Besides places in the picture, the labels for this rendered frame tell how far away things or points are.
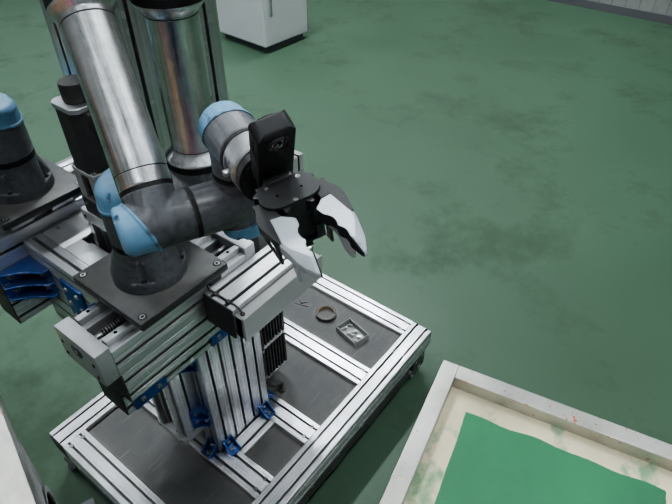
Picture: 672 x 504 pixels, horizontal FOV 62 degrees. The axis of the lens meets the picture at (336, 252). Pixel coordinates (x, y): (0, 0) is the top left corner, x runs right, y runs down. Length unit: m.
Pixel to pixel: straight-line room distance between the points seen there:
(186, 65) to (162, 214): 0.29
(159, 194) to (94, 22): 0.24
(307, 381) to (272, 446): 0.30
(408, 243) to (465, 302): 0.52
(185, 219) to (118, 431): 1.57
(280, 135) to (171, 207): 0.26
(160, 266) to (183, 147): 0.24
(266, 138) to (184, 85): 0.43
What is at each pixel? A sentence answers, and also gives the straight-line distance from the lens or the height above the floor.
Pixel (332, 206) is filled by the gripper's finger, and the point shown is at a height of 1.68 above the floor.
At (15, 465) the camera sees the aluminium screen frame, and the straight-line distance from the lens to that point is 0.94.
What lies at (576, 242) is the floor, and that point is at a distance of 3.48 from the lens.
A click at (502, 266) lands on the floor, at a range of 3.18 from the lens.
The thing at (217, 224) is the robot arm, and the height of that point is 1.55.
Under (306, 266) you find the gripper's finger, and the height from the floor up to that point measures 1.67.
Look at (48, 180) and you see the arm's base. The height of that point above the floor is 1.28.
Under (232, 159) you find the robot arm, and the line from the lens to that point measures 0.72.
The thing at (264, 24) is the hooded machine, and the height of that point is 0.27.
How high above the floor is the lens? 2.04
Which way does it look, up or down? 41 degrees down
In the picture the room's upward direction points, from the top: straight up
